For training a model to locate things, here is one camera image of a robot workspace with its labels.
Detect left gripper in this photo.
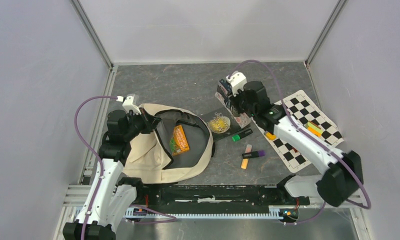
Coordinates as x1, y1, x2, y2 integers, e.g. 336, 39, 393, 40
123, 107, 161, 141

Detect beige canvas backpack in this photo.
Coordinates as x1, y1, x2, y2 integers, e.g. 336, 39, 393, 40
123, 103, 214, 184

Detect orange green book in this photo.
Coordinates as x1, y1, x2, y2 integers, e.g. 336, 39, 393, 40
169, 124, 190, 156

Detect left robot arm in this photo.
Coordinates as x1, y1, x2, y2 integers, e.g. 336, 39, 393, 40
62, 108, 161, 240

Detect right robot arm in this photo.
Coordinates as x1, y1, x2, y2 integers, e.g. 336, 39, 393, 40
229, 80, 371, 209

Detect black gold book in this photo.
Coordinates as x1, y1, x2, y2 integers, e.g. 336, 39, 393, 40
201, 107, 250, 142

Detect green highlighter pen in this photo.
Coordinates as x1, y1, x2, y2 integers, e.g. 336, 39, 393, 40
231, 128, 253, 142

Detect purple highlighter pen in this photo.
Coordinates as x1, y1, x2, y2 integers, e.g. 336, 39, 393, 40
242, 150, 266, 159

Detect black white chessboard mat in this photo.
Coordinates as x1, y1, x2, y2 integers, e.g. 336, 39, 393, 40
259, 90, 344, 173

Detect orange highlighter pen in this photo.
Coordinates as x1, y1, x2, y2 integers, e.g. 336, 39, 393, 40
240, 158, 249, 170

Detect colourful toy block pile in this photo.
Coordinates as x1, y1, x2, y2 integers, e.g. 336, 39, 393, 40
304, 121, 324, 138

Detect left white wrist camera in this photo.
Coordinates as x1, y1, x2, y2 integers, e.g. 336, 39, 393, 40
116, 93, 141, 116

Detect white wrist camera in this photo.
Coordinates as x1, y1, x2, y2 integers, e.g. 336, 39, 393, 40
226, 71, 247, 97
116, 93, 141, 116

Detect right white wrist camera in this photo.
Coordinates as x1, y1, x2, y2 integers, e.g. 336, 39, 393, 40
226, 71, 247, 97

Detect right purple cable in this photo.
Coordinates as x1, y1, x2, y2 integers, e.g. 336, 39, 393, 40
228, 59, 372, 210

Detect purple cable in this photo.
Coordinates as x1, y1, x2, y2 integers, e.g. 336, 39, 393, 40
74, 95, 178, 240
228, 59, 372, 210

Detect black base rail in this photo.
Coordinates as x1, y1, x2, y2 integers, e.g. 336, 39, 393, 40
134, 184, 311, 222

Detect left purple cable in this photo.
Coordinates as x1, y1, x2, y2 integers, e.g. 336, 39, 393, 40
74, 95, 178, 240

